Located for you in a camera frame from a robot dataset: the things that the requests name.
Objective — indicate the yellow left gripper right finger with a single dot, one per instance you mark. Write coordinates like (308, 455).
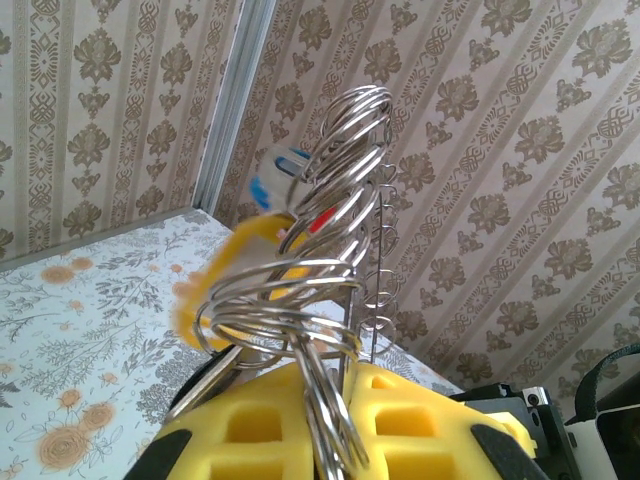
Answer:
(415, 415)

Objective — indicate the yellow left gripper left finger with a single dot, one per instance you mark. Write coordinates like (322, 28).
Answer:
(250, 400)

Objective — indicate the silver key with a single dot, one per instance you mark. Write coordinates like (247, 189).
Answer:
(210, 382)

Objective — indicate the grey round keyring plate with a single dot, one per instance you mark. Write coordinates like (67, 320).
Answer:
(330, 440)

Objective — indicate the yellow plastic key tag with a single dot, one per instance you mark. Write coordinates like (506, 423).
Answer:
(250, 232)

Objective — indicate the red framed key tag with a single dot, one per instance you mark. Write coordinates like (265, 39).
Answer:
(320, 221)

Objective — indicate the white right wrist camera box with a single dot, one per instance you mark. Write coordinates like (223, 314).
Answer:
(610, 450)

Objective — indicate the aluminium frame post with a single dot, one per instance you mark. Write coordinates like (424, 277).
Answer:
(230, 110)

